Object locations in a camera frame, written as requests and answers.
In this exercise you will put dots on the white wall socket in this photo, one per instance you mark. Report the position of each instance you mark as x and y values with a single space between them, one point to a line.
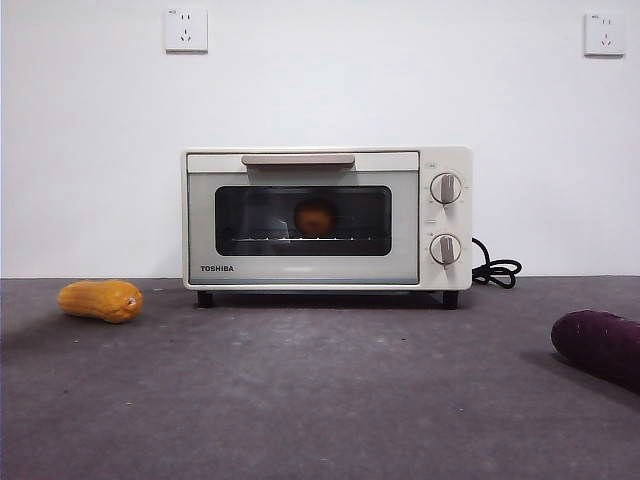
604 35
187 30

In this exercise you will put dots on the cream Toshiba toaster oven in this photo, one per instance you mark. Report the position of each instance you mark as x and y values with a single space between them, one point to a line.
450 220

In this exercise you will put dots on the black oven foot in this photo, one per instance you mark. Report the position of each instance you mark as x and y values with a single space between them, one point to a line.
450 300
204 299

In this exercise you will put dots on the yellow corn cob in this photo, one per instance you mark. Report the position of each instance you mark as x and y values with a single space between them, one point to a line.
97 301

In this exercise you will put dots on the purple eggplant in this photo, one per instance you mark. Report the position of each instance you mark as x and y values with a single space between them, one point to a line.
600 350

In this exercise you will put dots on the brown potato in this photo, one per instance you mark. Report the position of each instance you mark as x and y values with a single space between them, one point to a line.
314 217

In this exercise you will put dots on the beige oven knob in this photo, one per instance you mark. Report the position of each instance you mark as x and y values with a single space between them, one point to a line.
446 188
445 249

